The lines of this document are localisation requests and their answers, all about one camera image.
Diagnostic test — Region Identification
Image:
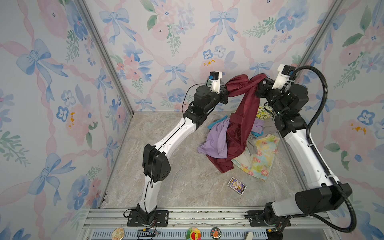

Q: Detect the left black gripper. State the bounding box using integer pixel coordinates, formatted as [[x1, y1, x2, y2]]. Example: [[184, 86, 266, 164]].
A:
[[202, 83, 231, 117]]

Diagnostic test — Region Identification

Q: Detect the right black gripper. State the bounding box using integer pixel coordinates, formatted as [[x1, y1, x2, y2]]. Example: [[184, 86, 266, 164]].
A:
[[256, 75, 286, 121]]

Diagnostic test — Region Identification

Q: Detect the maroon cloth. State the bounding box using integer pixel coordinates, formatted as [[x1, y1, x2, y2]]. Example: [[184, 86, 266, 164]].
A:
[[208, 74, 267, 173]]

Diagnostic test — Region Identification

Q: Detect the lavender purple cloth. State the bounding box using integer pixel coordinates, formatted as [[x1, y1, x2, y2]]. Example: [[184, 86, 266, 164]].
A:
[[197, 117, 264, 159]]

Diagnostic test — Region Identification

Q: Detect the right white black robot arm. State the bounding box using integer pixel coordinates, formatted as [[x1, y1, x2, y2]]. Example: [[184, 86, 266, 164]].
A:
[[256, 78, 353, 226]]

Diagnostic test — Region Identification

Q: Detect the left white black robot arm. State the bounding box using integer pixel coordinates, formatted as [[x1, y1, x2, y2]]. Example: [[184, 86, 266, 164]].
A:
[[136, 84, 229, 225]]

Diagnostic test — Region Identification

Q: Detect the yellow lemon print cloth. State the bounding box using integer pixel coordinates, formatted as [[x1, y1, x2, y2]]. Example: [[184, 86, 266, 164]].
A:
[[256, 105, 274, 120]]

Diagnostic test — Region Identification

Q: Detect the grey cloth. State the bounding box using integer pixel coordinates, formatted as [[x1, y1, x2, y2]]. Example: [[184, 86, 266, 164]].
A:
[[262, 118, 278, 136]]

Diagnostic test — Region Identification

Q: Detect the teal cloth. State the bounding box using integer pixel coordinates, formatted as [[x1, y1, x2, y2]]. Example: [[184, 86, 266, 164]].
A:
[[208, 116, 229, 130]]

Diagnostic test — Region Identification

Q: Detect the pastel floral cloth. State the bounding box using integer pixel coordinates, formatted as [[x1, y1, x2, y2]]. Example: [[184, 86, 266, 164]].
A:
[[232, 134, 281, 182]]

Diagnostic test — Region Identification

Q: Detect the purple playing card box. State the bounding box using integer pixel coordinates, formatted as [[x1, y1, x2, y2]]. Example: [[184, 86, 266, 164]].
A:
[[227, 177, 247, 195]]

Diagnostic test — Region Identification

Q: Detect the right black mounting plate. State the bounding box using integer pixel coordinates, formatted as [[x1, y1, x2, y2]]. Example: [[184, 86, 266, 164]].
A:
[[244, 211, 286, 228]]

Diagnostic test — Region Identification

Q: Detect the black mounting plate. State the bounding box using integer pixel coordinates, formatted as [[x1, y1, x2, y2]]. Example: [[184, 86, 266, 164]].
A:
[[244, 211, 286, 228], [127, 210, 169, 227]]

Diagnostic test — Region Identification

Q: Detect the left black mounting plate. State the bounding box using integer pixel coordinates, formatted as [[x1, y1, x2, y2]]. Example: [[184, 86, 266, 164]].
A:
[[127, 210, 169, 227]]

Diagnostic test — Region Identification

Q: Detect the colourful flower sticker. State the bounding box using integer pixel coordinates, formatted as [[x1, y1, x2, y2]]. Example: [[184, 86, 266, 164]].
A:
[[186, 227, 202, 240]]

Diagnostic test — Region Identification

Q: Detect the white small object front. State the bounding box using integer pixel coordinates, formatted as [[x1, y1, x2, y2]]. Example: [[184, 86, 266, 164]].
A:
[[245, 232, 254, 240]]

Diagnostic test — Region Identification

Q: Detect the beige round sticker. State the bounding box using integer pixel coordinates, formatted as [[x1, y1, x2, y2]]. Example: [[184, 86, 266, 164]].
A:
[[111, 228, 125, 240]]

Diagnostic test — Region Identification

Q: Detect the thin black left cable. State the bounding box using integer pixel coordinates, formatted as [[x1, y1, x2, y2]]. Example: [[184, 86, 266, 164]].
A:
[[180, 83, 208, 116]]

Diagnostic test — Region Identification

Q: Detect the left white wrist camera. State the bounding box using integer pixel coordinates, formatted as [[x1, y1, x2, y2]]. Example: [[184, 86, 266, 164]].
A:
[[208, 71, 223, 94]]

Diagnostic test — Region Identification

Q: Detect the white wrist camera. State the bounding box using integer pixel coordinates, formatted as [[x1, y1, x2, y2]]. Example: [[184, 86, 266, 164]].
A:
[[272, 64, 296, 92], [208, 71, 223, 94]]

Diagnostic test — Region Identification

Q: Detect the black corrugated cable conduit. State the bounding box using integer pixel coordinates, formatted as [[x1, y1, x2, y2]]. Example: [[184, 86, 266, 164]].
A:
[[289, 65, 357, 233]]

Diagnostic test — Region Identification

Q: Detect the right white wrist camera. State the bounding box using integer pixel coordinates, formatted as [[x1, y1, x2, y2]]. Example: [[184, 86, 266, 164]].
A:
[[272, 64, 296, 92]]

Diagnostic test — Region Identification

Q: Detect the aluminium corner post right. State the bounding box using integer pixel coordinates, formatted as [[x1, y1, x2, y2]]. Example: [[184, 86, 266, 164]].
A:
[[298, 0, 345, 67]]

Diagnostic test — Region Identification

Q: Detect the aluminium corner post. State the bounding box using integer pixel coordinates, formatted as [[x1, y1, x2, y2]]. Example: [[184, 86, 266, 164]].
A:
[[298, 0, 345, 67], [74, 0, 134, 117]]

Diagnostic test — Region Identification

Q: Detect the aluminium corner post left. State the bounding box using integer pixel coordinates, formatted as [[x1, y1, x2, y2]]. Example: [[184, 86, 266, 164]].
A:
[[74, 0, 134, 117]]

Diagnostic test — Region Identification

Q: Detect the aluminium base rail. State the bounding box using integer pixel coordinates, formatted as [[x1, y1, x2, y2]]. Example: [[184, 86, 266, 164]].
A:
[[76, 206, 341, 240]]

